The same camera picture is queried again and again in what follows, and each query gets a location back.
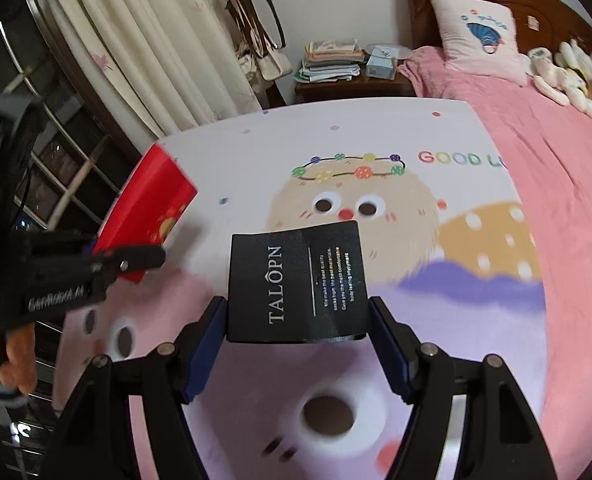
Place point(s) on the wooden headboard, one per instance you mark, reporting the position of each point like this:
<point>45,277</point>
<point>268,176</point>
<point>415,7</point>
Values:
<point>541,5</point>

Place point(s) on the wooden nightstand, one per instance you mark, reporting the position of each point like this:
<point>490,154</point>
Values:
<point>346,91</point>

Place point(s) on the person's left hand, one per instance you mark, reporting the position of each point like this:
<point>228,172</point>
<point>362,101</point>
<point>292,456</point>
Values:
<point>18,360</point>

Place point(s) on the cartoon printed tablecloth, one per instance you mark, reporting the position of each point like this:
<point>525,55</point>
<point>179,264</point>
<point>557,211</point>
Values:
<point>256,180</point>

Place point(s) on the red cardboard box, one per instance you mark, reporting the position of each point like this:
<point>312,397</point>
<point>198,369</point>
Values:
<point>151,200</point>

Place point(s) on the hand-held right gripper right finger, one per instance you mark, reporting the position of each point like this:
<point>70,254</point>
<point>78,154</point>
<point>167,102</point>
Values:
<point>393,355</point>

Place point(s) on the stack of books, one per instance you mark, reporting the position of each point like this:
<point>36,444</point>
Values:
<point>331,60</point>

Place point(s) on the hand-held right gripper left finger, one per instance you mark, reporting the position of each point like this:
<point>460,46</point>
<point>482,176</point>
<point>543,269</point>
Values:
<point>203,350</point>

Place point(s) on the hanging bags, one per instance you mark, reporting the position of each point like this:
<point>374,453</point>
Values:
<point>261,35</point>

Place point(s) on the pink pillow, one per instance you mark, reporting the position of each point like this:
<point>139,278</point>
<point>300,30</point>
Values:
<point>476,35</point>

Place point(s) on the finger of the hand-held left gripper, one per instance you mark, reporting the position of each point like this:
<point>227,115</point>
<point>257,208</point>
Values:
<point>131,262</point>
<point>89,249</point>

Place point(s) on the white yellow plush toy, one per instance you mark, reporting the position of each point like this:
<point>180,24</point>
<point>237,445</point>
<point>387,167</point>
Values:
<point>573,85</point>

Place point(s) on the black cardboard box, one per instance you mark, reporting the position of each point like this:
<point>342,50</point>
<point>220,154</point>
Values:
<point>296,285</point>

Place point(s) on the blue tissue box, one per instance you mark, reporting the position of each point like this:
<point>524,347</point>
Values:
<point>380,67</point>

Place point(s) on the metal window grille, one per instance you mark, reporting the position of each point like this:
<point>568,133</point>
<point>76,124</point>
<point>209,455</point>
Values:
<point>76,160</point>

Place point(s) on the cream curtain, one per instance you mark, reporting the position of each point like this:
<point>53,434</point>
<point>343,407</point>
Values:
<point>141,45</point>

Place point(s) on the pink bedsheet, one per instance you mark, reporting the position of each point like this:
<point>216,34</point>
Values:
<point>566,185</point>

